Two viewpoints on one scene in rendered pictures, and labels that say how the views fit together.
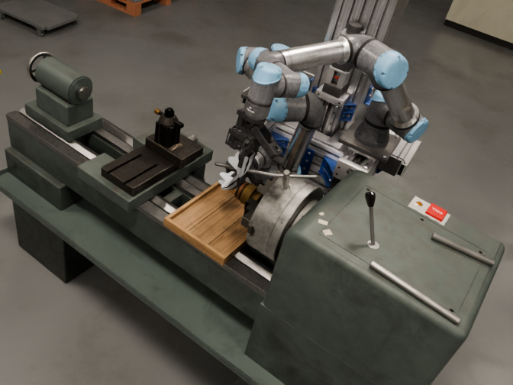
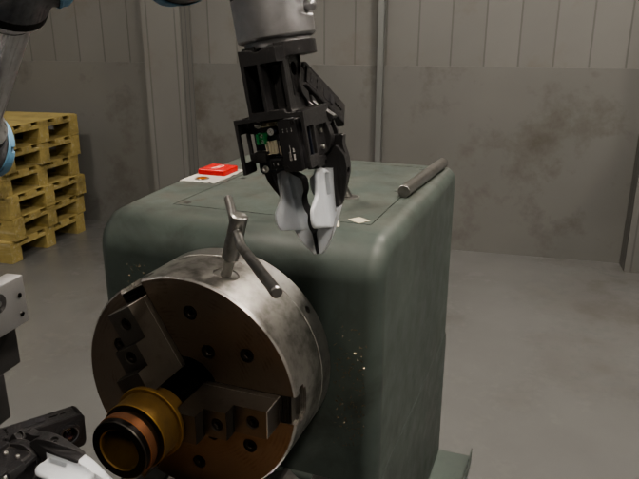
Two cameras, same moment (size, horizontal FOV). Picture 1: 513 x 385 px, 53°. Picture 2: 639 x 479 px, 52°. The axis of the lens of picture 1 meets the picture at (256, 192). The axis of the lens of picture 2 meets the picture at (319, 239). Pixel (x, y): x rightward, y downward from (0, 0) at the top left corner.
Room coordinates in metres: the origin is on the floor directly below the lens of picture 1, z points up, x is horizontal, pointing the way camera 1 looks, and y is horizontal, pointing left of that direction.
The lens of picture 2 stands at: (1.33, 0.71, 1.53)
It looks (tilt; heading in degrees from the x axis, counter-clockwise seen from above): 18 degrees down; 265
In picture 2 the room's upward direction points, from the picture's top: straight up
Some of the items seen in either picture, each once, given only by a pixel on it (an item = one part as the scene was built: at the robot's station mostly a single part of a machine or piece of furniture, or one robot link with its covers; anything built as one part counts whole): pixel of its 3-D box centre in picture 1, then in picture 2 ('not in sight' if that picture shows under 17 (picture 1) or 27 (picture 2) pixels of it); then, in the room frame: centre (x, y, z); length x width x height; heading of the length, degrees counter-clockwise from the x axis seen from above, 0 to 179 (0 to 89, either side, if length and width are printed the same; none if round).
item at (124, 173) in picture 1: (154, 160); not in sight; (1.71, 0.45, 0.95); 0.43 x 0.18 x 0.04; 154
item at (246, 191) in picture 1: (250, 195); (143, 428); (1.48, 0.02, 1.08); 0.09 x 0.09 x 0.09; 64
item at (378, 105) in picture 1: (385, 106); not in sight; (1.96, -0.43, 1.33); 0.13 x 0.12 x 0.14; 43
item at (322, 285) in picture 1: (380, 275); (302, 282); (1.25, -0.48, 1.06); 0.59 x 0.48 x 0.39; 64
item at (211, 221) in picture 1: (221, 218); not in sight; (1.52, 0.11, 0.89); 0.36 x 0.30 x 0.04; 154
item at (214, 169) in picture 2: (436, 212); (218, 171); (1.42, -0.62, 1.26); 0.06 x 0.06 x 0.02; 64
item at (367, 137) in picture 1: (375, 128); not in sight; (1.97, -0.43, 1.21); 0.15 x 0.15 x 0.10
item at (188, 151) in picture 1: (170, 148); not in sight; (1.75, 0.40, 1.00); 0.20 x 0.10 x 0.05; 64
